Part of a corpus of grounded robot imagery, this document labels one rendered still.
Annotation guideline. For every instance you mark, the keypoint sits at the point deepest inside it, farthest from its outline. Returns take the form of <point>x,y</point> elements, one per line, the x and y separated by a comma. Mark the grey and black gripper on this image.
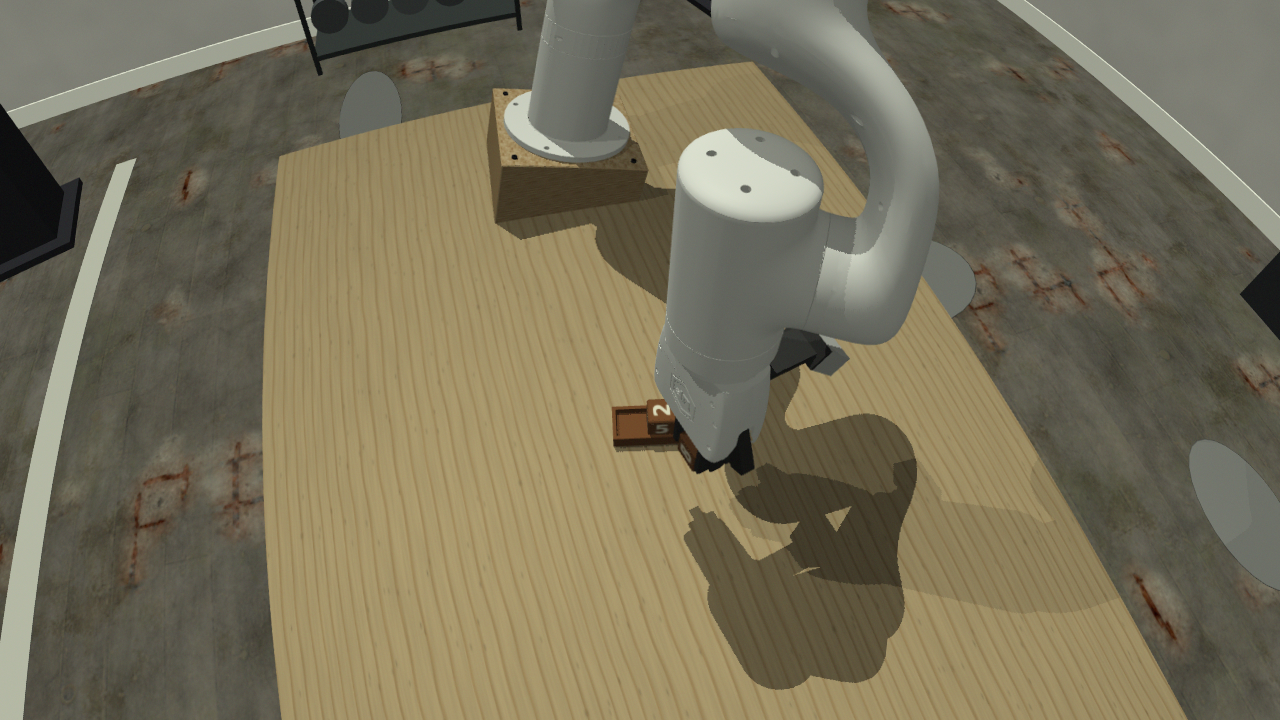
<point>724,416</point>

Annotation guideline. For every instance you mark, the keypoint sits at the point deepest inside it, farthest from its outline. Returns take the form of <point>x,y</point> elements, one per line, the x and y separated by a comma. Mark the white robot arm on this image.
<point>749,255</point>

